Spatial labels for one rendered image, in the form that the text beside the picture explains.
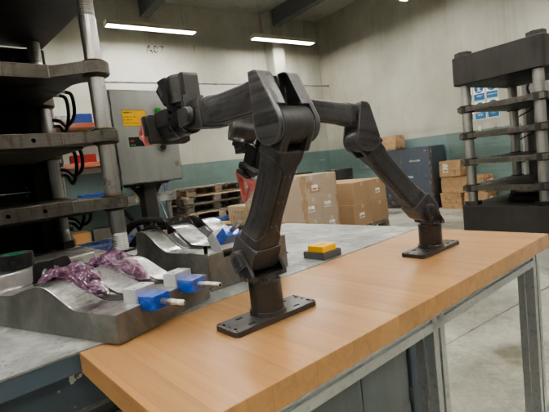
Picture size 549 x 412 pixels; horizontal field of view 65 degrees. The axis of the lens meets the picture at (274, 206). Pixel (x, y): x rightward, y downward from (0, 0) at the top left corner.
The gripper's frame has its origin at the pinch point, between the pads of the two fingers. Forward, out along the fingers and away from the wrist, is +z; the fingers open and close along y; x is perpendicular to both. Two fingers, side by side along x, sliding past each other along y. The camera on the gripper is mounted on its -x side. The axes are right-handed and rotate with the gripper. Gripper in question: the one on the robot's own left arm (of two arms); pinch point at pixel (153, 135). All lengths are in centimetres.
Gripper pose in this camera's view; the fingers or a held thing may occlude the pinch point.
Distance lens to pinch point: 113.1
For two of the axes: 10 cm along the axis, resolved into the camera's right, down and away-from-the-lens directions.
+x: 1.4, 9.9, 0.7
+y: -7.5, 1.5, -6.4
